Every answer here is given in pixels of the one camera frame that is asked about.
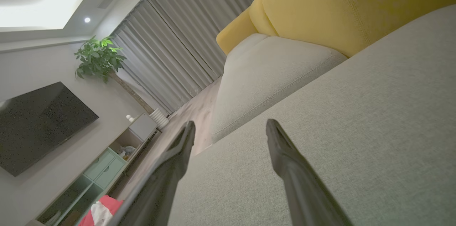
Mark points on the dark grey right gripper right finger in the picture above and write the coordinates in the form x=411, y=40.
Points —
x=302, y=190

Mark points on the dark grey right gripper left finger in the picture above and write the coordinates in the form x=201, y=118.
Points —
x=167, y=183

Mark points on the narrow grey sofa seat cushion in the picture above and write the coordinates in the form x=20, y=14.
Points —
x=245, y=42

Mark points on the wide grey sofa seat cushion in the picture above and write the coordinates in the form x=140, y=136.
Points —
x=270, y=80

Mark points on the grey and yellow sofa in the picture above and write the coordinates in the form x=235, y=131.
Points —
x=356, y=140

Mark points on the yellow sofa armrest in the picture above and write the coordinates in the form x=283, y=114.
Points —
x=233, y=35

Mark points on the wide yellow sofa back cushion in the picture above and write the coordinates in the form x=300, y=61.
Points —
x=356, y=5

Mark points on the narrow yellow sofa back cushion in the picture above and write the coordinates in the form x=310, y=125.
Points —
x=262, y=15

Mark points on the white and green TV cabinet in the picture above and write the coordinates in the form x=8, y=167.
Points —
x=107, y=169

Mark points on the small grey shelf ornament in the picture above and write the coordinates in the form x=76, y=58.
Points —
x=127, y=151

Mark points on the grey pleated curtain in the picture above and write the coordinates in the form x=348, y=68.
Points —
x=185, y=40

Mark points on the small white ornament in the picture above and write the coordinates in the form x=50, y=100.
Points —
x=130, y=118

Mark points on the white ribbed plant pot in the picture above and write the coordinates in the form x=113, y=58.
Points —
x=159, y=119

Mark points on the green leafy potted tree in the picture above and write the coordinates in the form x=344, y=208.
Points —
x=99, y=58

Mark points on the red and white basketball jersey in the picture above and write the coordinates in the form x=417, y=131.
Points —
x=107, y=203

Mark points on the black flat screen television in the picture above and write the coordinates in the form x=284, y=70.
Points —
x=42, y=126

